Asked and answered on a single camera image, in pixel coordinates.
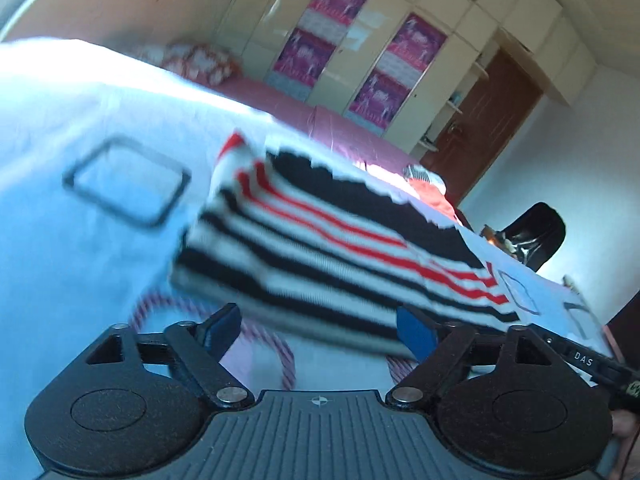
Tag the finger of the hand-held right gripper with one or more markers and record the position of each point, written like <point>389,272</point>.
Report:
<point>547,342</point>

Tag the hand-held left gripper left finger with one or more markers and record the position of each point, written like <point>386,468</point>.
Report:
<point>225,325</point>

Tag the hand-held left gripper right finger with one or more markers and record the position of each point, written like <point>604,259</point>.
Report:
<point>415,332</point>

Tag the striped cartoon sweater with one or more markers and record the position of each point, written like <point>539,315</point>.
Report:
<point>325,260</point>

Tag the black chair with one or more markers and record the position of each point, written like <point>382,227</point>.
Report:
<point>537,235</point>

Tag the orange garment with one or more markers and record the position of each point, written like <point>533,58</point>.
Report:
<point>435,200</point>

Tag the black white striped cloth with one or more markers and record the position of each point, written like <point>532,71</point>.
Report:
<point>422,176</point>

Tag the blue patterned bed blanket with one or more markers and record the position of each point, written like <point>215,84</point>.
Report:
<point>75,260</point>

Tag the brown wooden door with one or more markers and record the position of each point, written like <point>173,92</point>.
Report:
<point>485,130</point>

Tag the open corner shelf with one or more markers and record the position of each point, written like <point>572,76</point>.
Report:
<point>457,105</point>

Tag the pink bed sheet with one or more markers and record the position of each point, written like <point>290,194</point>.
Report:
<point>280,97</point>

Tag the red checked pillow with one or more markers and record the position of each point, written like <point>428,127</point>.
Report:
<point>147,52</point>
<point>205,62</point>

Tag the beige wooden headboard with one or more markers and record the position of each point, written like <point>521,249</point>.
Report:
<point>125,5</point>

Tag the cream wardrobe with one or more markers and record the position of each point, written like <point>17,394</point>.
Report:
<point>500,5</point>

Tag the pink wall poster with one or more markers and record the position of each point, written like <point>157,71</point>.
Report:
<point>415,45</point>
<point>380,102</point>
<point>340,0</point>
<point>302,62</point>

